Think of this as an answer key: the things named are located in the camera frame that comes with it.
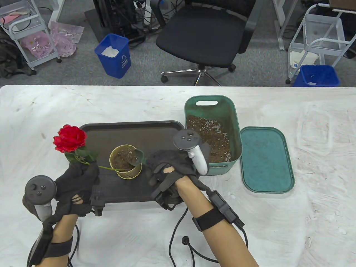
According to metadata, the black backpack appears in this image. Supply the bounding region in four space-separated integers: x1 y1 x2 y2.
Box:
0 33 36 78

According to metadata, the dark brown plastic tray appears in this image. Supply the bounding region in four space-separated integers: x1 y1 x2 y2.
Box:
79 120 189 204

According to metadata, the white wire cart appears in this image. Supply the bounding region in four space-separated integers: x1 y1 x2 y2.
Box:
0 0 61 70
286 4 356 85

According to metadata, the green plastic bin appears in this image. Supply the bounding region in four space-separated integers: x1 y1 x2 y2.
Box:
185 95 243 177

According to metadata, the blue waste bin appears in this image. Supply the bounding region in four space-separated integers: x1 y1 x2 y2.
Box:
293 65 340 87
94 33 132 79

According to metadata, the person's left forearm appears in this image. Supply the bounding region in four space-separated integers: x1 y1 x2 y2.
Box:
35 214 79 267

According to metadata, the black computer tower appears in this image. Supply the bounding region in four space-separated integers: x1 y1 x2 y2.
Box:
93 0 139 30

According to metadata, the person's right forearm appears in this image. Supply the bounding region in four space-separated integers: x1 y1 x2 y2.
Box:
176 177 260 267

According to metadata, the red artificial rose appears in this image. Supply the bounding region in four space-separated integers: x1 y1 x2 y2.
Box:
53 124 127 172

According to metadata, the black floor mat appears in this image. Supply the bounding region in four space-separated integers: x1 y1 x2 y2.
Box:
84 8 145 43

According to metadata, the person's right hand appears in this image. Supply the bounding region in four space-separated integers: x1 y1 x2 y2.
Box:
145 150 212 201

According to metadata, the pink plastic bag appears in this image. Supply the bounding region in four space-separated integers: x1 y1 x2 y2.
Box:
22 31 53 59
50 21 85 58

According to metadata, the grey handheld controller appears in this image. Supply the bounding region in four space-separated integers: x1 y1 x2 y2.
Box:
172 130 209 176
22 175 57 221

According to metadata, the black office chair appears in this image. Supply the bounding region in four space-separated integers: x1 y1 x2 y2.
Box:
150 0 257 86

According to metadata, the black wrist strap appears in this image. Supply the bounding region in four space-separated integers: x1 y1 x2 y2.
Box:
26 225 74 264
192 191 245 232

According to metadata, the yellow ribbed flower pot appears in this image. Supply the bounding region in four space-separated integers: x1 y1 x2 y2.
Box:
109 145 143 180

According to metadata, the person's left hand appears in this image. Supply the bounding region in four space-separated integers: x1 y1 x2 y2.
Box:
54 164 100 217

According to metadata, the brown potting mix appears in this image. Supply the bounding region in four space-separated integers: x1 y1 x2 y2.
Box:
112 149 135 170
186 115 232 164

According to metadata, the green plastic trowel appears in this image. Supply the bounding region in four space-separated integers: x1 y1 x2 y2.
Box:
128 149 147 167

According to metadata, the green plastic bin lid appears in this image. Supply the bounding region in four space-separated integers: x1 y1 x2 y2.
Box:
240 127 295 194

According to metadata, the white crumpled paper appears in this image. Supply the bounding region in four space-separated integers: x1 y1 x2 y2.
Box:
101 46 119 58

